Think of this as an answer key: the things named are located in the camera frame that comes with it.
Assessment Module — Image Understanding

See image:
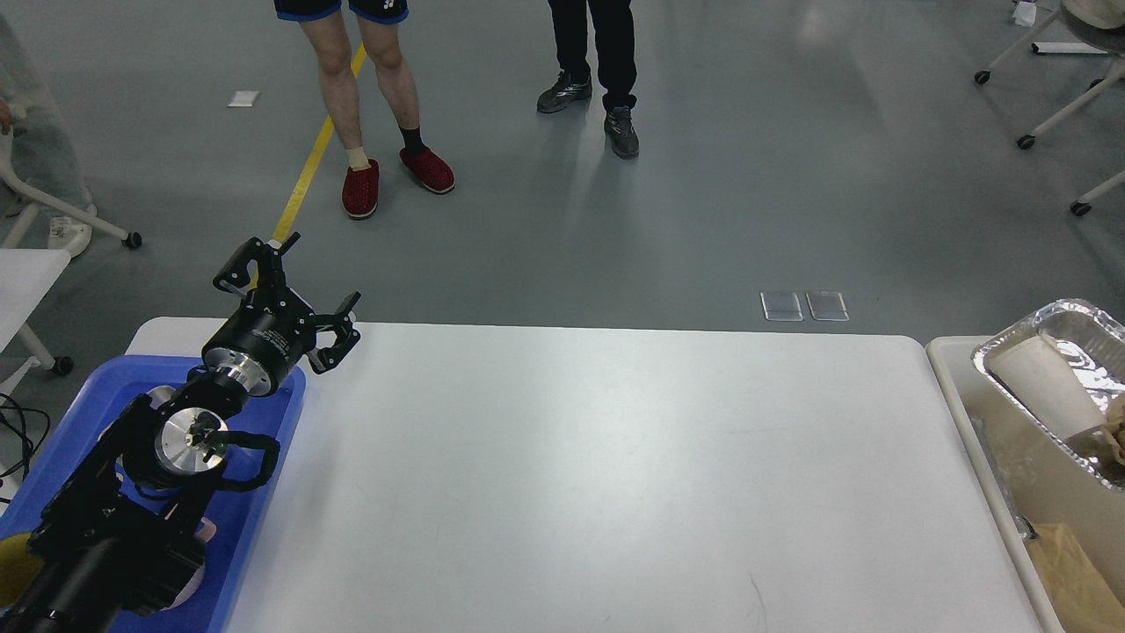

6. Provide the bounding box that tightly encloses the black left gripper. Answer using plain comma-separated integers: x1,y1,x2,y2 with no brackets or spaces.
201,232,362,397

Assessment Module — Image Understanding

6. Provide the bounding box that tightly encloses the white paper cup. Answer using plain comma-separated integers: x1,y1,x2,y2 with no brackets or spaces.
986,335,1107,441

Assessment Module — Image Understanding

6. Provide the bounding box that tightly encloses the aluminium foil tray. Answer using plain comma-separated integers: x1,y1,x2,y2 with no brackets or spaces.
971,299,1124,492

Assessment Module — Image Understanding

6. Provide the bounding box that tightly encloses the brown paper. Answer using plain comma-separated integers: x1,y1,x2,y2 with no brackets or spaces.
1086,394,1124,486

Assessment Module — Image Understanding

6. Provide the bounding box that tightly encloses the stainless steel tray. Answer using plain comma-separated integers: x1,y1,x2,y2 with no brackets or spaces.
146,385,177,412

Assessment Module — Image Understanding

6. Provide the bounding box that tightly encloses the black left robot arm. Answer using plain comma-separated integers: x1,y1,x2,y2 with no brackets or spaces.
3,232,360,632

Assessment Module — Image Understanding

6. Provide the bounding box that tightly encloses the blue plastic tray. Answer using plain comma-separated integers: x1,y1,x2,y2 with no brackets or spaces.
1,355,306,632

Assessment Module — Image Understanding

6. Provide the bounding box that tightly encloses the white side table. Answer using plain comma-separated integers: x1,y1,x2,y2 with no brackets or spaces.
1,248,74,396

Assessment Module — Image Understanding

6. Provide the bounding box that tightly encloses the person in blue shorts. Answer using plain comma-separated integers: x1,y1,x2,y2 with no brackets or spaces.
272,0,456,221

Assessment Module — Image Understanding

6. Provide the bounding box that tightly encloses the white wheeled chair left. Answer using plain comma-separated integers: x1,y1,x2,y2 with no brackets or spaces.
1,125,143,250

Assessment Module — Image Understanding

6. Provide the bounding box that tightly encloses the person in grey trousers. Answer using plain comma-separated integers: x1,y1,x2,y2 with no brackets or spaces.
1,17,97,214

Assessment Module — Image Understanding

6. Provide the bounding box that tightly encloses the blue HOME mug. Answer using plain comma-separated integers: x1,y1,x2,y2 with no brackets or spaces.
1,532,43,609

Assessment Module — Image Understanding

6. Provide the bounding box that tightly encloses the person in black trousers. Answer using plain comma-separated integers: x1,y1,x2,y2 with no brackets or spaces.
537,1,640,159

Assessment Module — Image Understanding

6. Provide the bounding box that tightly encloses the cream plastic bin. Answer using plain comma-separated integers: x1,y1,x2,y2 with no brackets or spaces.
925,336,1124,632

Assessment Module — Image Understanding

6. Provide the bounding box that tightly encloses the white chair base right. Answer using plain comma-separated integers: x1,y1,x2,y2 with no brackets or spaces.
973,0,1125,217

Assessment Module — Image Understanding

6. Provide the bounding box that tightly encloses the black cable on left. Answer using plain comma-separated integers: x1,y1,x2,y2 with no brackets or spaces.
0,394,52,504

